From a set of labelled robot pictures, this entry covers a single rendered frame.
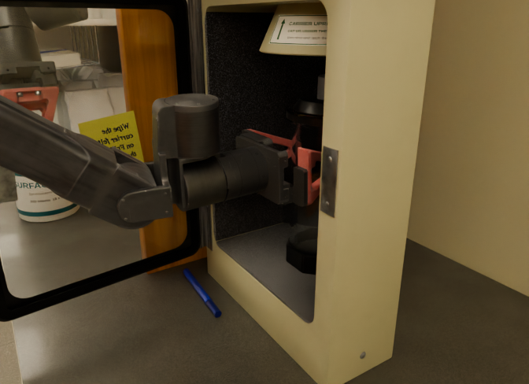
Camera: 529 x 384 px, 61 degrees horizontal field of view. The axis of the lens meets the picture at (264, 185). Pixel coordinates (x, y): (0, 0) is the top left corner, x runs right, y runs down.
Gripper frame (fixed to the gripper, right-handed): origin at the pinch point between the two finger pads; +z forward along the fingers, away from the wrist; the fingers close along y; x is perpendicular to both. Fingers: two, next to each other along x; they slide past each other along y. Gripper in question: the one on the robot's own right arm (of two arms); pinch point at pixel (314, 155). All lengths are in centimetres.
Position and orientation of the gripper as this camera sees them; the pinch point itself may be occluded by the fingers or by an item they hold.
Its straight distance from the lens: 60.4
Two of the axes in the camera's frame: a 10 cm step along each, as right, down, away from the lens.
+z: 8.5, -2.2, 4.9
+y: -5.3, -2.9, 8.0
